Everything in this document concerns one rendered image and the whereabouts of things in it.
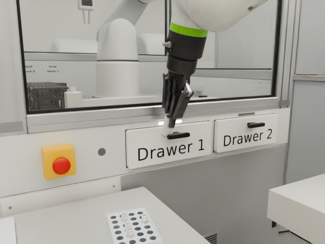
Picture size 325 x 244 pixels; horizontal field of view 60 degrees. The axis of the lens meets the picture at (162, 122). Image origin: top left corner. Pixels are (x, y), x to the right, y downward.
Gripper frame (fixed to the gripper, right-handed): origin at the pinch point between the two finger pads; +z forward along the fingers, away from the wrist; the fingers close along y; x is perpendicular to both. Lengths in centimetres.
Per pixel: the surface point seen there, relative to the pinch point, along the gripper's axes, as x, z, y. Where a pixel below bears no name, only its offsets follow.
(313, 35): 170, -13, -82
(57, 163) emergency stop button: -30.8, 4.2, 4.4
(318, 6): 170, -33, -87
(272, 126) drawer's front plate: 46.4, 6.1, -0.5
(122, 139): -12.4, 5.0, -2.9
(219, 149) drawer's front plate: 21.3, 11.2, 1.3
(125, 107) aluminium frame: -10.8, -2.8, -7.3
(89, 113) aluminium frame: -21.4, -2.7, -5.5
